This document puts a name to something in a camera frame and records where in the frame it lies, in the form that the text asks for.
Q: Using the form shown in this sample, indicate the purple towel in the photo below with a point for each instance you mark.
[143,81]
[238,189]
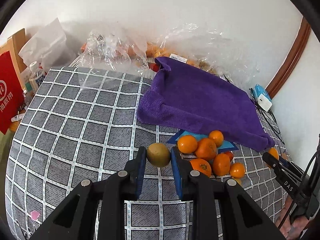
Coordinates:
[185,97]

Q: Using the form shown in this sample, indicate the grey checked bed cover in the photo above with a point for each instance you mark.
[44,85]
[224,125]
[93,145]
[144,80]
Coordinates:
[82,124]

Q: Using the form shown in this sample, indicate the yellow-green round fruit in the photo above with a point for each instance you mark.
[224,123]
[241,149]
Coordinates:
[158,155]

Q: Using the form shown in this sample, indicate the small red fruit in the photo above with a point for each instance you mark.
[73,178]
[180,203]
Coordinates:
[230,155]

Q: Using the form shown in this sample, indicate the white blue charger box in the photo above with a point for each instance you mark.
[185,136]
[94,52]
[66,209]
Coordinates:
[262,97]

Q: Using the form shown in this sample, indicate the brown wooden door frame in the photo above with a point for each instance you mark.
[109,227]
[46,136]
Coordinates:
[291,59]

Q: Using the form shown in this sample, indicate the large front orange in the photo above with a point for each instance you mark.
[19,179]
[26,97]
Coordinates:
[202,166]

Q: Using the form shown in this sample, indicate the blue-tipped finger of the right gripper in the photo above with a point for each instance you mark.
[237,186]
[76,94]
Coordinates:
[272,159]

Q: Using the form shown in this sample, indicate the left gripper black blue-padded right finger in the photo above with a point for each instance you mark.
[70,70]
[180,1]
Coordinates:
[220,207]

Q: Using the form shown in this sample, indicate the person's hand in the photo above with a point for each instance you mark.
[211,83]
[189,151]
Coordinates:
[291,231]

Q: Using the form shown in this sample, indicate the clear plastic bag of fruit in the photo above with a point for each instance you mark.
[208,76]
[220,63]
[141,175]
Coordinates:
[208,50]

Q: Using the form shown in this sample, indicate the yellow-brown fruit front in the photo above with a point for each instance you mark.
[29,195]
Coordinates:
[238,180]

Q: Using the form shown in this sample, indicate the plastic water bottle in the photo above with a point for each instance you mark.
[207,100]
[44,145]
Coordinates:
[37,75]

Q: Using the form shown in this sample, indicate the white plastic bag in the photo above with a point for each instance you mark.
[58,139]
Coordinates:
[48,47]

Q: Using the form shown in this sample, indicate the left clear plastic bag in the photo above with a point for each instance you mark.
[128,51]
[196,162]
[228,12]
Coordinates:
[114,52]

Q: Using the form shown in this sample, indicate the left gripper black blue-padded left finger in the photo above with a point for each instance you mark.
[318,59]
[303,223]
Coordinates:
[96,210]

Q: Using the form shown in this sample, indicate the red paper shopping bag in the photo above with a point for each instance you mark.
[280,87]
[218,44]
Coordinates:
[11,94]

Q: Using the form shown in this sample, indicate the small orange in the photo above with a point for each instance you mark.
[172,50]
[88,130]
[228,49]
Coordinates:
[237,170]
[274,153]

